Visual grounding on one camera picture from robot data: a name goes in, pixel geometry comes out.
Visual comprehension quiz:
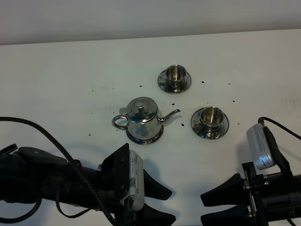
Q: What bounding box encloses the far steel saucer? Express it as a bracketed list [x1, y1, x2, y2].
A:
[157, 70, 192, 94]

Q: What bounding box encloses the black braided cable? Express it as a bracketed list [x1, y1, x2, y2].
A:
[0, 116, 118, 226]

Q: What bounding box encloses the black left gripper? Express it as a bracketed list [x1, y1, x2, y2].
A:
[99, 143, 176, 226]

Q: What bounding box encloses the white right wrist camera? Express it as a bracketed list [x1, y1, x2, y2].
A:
[246, 123, 276, 170]

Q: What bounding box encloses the stainless steel teacup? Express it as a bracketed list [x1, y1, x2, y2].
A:
[191, 106, 226, 131]
[158, 64, 187, 87]

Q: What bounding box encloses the stainless steel teapot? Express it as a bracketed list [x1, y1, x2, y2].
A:
[111, 97, 181, 139]

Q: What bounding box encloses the near stainless steel teacup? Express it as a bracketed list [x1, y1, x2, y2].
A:
[191, 106, 226, 131]

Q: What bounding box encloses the black right camera cable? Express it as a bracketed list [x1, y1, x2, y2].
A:
[258, 116, 301, 139]

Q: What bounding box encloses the far stainless steel teacup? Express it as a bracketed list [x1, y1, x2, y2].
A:
[158, 64, 187, 87]

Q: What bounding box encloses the steel teapot saucer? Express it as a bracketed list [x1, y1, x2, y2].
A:
[126, 127, 164, 145]

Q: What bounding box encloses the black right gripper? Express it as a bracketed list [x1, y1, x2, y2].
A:
[200, 162, 269, 226]

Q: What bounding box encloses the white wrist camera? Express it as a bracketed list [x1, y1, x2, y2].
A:
[246, 123, 276, 170]
[120, 150, 145, 211]

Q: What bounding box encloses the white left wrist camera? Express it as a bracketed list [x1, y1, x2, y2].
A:
[120, 150, 145, 211]

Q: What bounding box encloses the near steel saucer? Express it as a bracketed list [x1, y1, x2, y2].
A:
[190, 114, 230, 140]

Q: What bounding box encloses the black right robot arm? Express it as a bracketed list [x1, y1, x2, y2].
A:
[200, 162, 301, 226]

